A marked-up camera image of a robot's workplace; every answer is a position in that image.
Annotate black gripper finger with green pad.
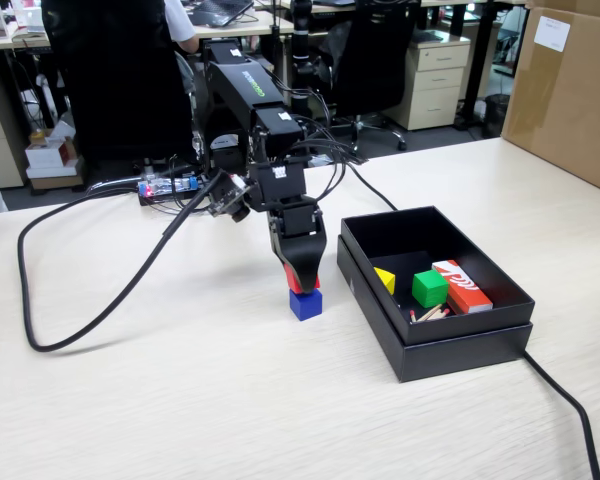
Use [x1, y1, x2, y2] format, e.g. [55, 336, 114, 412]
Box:
[266, 211, 288, 269]

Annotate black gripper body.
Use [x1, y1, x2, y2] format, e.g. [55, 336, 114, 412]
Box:
[274, 196, 326, 250]

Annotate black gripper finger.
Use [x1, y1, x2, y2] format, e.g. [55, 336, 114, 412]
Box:
[274, 229, 329, 295]

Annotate red wooden cube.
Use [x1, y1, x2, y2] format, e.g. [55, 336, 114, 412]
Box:
[284, 263, 322, 294]

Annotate blue wooden cube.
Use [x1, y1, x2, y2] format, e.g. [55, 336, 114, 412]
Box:
[288, 288, 324, 321]

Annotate green wooden cube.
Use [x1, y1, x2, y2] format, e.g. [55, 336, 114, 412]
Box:
[411, 269, 450, 309]

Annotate yellow triangular block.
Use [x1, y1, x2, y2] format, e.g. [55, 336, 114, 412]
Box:
[373, 266, 397, 296]

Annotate black cardboard box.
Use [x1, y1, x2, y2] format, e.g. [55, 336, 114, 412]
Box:
[340, 204, 537, 346]

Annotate blue controller board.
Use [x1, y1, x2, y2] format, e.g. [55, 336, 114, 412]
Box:
[137, 174, 204, 207]

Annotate red white matchbox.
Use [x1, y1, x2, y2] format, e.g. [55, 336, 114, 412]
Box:
[431, 259, 495, 315]

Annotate black office chair chrome base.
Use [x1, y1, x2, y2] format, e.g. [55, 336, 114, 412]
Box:
[312, 0, 416, 160]

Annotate black open box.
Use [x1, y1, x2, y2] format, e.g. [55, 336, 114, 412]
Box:
[335, 235, 535, 384]

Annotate black pole white bands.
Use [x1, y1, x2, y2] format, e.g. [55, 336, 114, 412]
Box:
[288, 0, 316, 121]

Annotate beige office desk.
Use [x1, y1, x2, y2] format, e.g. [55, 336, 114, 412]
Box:
[0, 9, 296, 51]

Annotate black trash bin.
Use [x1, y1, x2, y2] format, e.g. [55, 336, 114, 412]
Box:
[482, 93, 511, 140]

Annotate black laptop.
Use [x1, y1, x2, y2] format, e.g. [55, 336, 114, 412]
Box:
[187, 0, 257, 29]

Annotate tall black office chair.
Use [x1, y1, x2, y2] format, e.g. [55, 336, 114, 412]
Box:
[40, 0, 196, 169]

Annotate person in white shirt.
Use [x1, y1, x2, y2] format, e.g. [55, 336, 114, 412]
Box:
[163, 0, 201, 54]

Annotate desk with black legs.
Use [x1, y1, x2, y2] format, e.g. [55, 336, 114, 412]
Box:
[419, 0, 529, 131]

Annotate white cardboard box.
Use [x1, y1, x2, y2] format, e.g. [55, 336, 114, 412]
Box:
[24, 135, 80, 170]

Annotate large brown cardboard box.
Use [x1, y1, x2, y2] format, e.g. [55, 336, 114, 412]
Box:
[499, 0, 600, 199]

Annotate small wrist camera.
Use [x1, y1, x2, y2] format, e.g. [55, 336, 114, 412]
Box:
[208, 172, 255, 225]

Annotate beige drawer pedestal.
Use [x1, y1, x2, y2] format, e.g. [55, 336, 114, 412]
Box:
[388, 35, 472, 132]
[0, 74, 30, 191]

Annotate thick black camera cable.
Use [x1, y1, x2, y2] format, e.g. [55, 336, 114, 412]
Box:
[17, 169, 231, 354]

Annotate black power cable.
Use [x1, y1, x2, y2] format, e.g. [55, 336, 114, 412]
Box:
[329, 159, 600, 480]

